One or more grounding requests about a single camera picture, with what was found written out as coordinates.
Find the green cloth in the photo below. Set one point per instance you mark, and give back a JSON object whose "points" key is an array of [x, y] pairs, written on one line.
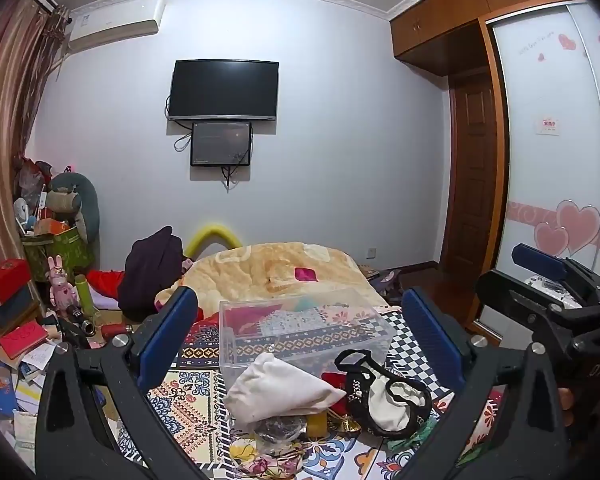
{"points": [[412, 437]]}

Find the small black wall monitor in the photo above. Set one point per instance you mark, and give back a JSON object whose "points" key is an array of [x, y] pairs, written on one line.
{"points": [[221, 143]]}

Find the yellow soft item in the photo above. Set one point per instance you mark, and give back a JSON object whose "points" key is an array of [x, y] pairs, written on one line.
{"points": [[316, 425]]}

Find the floral cloth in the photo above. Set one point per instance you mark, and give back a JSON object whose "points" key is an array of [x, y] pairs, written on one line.
{"points": [[267, 457]]}

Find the white heart-print wardrobe door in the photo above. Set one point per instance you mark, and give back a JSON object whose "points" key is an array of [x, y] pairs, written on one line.
{"points": [[555, 150]]}

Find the red can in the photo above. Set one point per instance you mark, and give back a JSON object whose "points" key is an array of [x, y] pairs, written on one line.
{"points": [[115, 330]]}

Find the yellow foam tube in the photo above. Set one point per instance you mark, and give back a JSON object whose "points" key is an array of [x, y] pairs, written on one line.
{"points": [[211, 241]]}

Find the beige fleece blanket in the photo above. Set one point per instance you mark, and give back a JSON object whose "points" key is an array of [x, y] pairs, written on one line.
{"points": [[275, 272]]}

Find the brown wooden door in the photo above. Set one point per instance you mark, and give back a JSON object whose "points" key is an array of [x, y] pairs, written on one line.
{"points": [[472, 170]]}

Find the white air conditioner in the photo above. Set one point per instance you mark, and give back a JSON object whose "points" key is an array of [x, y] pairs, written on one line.
{"points": [[112, 22]]}

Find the pink rabbit toy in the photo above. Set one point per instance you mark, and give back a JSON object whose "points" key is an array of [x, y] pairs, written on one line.
{"points": [[59, 282]]}

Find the black wall television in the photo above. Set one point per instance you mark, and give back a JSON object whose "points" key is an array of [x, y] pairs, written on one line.
{"points": [[223, 90]]}

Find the black flashlight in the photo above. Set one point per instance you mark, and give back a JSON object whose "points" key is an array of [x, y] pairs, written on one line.
{"points": [[81, 322]]}

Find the black and white underwear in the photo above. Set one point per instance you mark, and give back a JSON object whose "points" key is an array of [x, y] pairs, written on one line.
{"points": [[385, 400]]}

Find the green cylinder bottle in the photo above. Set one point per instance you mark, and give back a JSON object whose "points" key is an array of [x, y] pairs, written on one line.
{"points": [[86, 297]]}

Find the pile of papers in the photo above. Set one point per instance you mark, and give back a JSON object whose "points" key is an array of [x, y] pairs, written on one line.
{"points": [[30, 385]]}

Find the grey plush pillow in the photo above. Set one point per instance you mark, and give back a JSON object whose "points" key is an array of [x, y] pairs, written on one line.
{"points": [[77, 205]]}

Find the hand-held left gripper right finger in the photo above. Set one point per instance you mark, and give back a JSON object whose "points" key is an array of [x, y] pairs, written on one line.
{"points": [[432, 335]]}

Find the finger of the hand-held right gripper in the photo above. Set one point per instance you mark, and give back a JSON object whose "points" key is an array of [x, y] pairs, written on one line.
{"points": [[497, 290], [540, 261]]}

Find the white cloth pouch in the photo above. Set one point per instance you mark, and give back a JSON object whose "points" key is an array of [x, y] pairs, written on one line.
{"points": [[277, 390]]}

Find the red cardboard box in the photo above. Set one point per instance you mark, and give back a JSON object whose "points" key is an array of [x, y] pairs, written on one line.
{"points": [[4, 280]]}

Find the person's right hand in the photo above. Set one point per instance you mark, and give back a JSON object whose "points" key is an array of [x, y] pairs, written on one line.
{"points": [[566, 406]]}

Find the dark patterned bag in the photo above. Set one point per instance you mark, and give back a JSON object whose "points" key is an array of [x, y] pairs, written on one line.
{"points": [[384, 282]]}

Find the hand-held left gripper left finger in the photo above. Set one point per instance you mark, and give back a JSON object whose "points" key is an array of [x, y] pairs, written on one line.
{"points": [[167, 332]]}

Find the patterned bed sheet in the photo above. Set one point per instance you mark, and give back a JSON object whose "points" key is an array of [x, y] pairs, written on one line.
{"points": [[190, 410]]}

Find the clear plastic storage box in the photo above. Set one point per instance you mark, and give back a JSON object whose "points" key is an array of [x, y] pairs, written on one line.
{"points": [[300, 332]]}

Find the dark purple garment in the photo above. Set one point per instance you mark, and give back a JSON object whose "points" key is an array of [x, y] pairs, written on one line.
{"points": [[150, 272]]}

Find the red cloth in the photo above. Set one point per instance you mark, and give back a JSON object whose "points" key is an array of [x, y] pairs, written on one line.
{"points": [[105, 282]]}

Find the red small pouch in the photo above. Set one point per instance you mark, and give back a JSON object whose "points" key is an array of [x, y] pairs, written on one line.
{"points": [[334, 379]]}

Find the red and white door sticker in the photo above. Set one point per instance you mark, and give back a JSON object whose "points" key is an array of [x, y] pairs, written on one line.
{"points": [[548, 127]]}

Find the red book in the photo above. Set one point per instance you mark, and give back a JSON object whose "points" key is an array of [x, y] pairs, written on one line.
{"points": [[22, 340]]}

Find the striped brown curtain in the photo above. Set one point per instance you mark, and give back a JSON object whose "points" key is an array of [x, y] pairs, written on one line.
{"points": [[7, 130]]}

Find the green fabric storage box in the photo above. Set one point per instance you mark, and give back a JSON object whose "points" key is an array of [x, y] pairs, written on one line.
{"points": [[60, 250]]}

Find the pink cloth patch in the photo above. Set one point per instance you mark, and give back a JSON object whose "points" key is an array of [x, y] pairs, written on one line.
{"points": [[305, 274]]}

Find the wooden overhead cabinet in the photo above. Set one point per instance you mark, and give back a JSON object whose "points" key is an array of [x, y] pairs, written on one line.
{"points": [[480, 5]]}

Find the clear plastic bag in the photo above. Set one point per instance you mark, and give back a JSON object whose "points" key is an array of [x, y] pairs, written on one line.
{"points": [[277, 430]]}

